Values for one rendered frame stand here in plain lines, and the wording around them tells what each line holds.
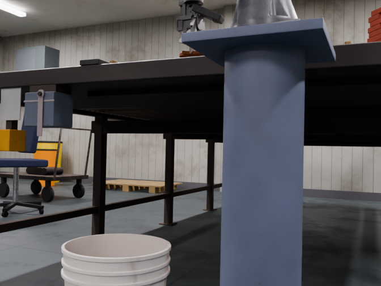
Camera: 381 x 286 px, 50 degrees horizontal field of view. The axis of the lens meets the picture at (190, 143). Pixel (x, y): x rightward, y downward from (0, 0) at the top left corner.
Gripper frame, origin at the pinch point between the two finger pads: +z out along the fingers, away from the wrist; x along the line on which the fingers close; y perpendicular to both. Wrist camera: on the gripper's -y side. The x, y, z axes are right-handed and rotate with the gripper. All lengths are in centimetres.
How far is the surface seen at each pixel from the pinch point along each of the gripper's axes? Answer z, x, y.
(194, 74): 11.7, 23.7, -8.5
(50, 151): 32, -394, 432
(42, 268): 96, -34, 104
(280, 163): 37, 54, -39
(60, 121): 24, 21, 43
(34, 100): 17, 25, 52
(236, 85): 21, 54, -31
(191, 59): 7.2, 23.6, -7.4
